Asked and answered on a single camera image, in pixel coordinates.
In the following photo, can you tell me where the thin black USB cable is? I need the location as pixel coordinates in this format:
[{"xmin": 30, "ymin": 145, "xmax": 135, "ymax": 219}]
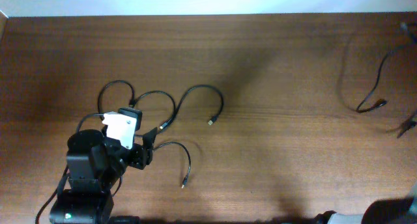
[{"xmin": 96, "ymin": 79, "xmax": 225, "ymax": 189}]

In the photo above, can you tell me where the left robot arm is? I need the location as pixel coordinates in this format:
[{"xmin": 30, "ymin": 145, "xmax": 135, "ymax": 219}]
[{"xmin": 49, "ymin": 107, "xmax": 158, "ymax": 223}]

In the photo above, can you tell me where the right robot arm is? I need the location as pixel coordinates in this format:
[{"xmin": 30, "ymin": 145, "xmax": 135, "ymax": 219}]
[{"xmin": 311, "ymin": 184, "xmax": 416, "ymax": 224}]

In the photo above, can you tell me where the wooden side panel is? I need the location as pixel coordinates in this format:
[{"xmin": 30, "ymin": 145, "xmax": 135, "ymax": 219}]
[{"xmin": 0, "ymin": 10, "xmax": 8, "ymax": 41}]

